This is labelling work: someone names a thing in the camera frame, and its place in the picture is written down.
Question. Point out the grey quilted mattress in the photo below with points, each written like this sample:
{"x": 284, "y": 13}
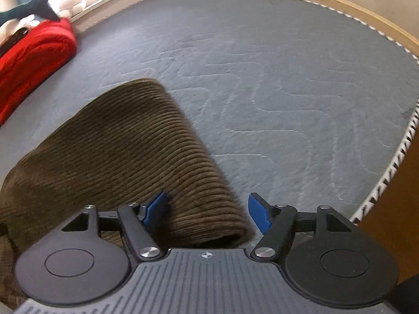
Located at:
{"x": 278, "y": 88}

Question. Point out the shark plush toy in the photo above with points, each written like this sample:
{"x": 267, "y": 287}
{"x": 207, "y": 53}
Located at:
{"x": 29, "y": 6}

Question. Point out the folded red blanket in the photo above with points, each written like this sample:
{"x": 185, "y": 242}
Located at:
{"x": 29, "y": 59}

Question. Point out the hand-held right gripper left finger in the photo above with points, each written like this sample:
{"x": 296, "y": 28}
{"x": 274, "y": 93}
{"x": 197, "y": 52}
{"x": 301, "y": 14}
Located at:
{"x": 155, "y": 211}

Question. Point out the white plush toy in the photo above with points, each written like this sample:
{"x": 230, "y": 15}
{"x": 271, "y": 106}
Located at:
{"x": 73, "y": 6}

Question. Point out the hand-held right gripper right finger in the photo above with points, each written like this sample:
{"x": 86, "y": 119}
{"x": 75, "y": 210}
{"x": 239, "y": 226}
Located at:
{"x": 258, "y": 212}

